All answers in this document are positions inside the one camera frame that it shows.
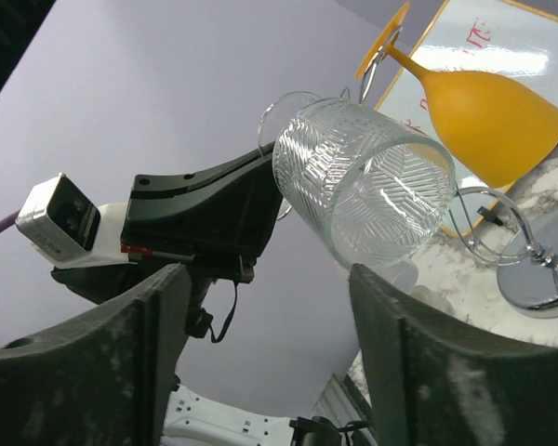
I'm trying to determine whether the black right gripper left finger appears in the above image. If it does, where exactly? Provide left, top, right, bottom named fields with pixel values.
left=0, top=263, right=193, bottom=446

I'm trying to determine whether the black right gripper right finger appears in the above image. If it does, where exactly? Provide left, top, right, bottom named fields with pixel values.
left=349, top=265, right=558, bottom=445

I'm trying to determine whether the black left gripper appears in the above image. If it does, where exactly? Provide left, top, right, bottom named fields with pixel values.
left=50, top=143, right=282, bottom=344

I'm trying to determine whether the orange plastic wine glass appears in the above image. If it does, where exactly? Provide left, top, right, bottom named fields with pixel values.
left=355, top=2, right=558, bottom=189

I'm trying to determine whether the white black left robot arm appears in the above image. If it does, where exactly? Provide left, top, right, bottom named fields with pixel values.
left=52, top=144, right=371, bottom=445

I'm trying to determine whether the chrome wine glass rack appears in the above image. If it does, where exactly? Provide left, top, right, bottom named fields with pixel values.
left=360, top=25, right=558, bottom=320

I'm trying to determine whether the yellow framed whiteboard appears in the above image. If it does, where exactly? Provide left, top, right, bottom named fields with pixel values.
left=374, top=0, right=558, bottom=238

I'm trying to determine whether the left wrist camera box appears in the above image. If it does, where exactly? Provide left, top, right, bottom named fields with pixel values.
left=15, top=173, right=128, bottom=269

